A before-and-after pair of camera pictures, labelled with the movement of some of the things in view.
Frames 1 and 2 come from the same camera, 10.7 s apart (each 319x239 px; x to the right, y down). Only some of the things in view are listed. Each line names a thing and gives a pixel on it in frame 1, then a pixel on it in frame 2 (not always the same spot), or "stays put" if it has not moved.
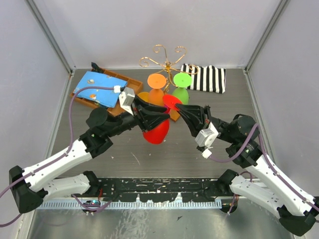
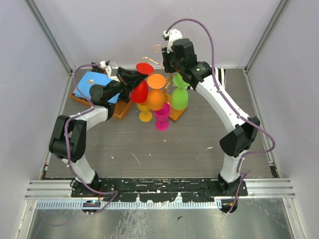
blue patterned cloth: [107, 97] stays put
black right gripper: [197, 111] to [165, 56]
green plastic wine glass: [182, 80] stays put
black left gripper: [146, 120] to [130, 77]
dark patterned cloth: [95, 68] stays put
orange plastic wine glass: [156, 81] stays put
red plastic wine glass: [158, 134] to [140, 93]
